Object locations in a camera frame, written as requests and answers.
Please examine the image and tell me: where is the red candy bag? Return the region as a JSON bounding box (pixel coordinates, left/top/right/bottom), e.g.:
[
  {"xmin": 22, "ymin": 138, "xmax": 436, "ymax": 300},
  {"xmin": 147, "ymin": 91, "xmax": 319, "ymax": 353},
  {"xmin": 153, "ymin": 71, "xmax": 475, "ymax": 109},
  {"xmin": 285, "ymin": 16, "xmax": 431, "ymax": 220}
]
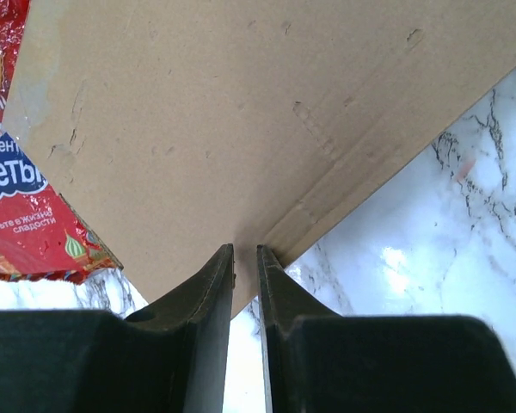
[{"xmin": 0, "ymin": 1, "xmax": 120, "ymax": 284}]

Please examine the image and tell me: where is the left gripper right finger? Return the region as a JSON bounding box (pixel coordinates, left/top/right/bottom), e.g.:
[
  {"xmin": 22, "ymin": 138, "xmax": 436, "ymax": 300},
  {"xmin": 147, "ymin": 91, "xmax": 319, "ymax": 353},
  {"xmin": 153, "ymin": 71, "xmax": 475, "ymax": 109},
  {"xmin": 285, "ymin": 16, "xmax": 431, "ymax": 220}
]
[{"xmin": 257, "ymin": 245, "xmax": 516, "ymax": 412}]

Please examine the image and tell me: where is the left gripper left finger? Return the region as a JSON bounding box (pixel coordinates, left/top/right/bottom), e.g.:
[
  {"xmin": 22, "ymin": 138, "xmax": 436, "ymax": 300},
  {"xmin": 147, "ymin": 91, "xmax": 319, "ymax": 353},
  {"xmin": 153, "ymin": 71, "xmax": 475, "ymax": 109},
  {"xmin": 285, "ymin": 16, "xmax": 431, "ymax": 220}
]
[{"xmin": 0, "ymin": 244, "xmax": 234, "ymax": 412}]

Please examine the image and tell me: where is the brown cardboard express box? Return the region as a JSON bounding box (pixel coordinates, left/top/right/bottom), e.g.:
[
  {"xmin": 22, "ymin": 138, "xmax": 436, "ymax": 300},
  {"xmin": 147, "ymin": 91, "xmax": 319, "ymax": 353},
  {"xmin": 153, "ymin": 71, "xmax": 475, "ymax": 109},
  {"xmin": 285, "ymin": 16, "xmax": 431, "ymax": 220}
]
[{"xmin": 3, "ymin": 1, "xmax": 516, "ymax": 311}]

